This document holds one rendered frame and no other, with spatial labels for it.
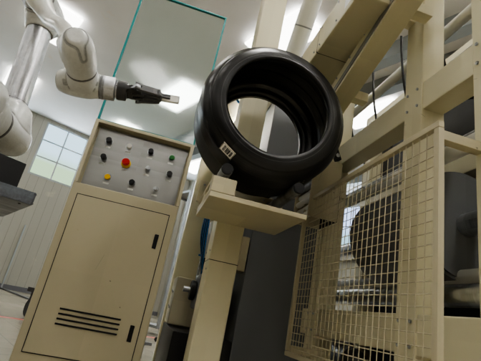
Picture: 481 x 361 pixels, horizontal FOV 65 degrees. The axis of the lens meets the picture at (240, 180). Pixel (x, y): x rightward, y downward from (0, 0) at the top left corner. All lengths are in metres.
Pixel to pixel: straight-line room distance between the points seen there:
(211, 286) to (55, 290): 0.76
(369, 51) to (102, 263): 1.56
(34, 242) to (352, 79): 10.86
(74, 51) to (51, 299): 1.15
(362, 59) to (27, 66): 1.41
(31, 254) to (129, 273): 10.02
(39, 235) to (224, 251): 10.50
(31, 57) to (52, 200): 10.37
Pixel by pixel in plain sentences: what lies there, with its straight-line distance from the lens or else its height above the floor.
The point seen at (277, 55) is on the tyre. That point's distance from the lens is 1.60.
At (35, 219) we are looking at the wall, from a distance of 11.98.
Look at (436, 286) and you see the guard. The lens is 1.01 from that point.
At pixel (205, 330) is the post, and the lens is 1.66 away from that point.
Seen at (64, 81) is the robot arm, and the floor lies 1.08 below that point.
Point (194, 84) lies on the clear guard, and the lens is 2.38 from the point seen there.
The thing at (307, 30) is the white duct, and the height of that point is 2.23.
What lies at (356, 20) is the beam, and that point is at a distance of 1.76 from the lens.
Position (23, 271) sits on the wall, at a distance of 11.93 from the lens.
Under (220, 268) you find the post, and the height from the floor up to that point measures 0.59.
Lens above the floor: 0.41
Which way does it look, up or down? 20 degrees up
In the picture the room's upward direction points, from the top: 11 degrees clockwise
